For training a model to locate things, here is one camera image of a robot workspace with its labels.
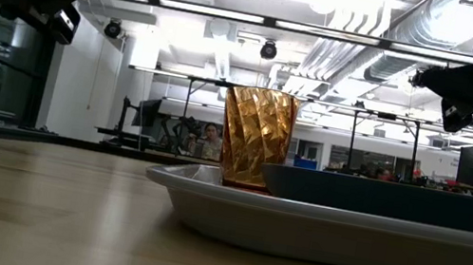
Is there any black background workstation frame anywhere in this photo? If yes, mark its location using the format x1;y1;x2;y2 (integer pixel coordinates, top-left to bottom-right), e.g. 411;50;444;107
116;63;473;208

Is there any blue storage bin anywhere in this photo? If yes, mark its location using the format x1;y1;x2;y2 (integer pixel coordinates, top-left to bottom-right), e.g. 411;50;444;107
293;156;319;172

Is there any grey rectangular serving tray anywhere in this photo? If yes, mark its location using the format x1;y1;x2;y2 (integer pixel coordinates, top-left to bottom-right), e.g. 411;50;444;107
135;155;473;265

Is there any amber faceted plastic cup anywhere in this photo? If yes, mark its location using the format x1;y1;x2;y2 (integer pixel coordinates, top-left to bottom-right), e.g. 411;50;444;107
211;81;303;198

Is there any person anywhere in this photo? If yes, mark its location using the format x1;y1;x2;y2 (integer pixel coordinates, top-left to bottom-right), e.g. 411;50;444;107
183;118;227;163

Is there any black ceiling spotlight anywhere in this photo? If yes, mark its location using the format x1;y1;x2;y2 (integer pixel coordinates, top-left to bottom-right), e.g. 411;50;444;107
103;16;124;41
258;38;279;62

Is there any black monitor on arm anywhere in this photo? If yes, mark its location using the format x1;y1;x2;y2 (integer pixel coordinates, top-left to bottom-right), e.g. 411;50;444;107
116;92;164;140

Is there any dark blue round plate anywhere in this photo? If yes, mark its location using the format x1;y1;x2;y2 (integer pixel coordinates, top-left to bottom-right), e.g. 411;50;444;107
255;160;473;235

